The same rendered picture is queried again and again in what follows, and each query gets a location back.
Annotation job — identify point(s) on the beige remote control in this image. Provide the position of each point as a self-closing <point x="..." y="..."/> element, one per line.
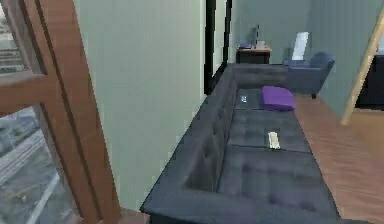
<point x="274" y="140"/>

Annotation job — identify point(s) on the purple cushion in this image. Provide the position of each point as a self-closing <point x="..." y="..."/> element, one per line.
<point x="277" y="98"/>

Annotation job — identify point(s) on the tan wooden door frame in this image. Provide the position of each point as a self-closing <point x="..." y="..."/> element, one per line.
<point x="363" y="70"/>

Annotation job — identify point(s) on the white mug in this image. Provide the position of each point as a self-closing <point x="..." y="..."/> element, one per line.
<point x="260" y="44"/>

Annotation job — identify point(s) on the brown framed window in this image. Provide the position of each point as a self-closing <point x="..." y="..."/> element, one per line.
<point x="50" y="90"/>

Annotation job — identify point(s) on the dark grey sofa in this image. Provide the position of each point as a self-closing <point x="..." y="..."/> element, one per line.
<point x="253" y="166"/>

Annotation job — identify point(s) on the blue book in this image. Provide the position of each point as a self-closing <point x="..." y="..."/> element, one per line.
<point x="245" y="45"/>

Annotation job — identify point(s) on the dark brown side table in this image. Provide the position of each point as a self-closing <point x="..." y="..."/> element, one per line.
<point x="253" y="56"/>

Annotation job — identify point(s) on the black framed window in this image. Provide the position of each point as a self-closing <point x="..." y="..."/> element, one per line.
<point x="210" y="46"/>

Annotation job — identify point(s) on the blue armchair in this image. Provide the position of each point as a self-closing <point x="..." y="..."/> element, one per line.
<point x="311" y="75"/>

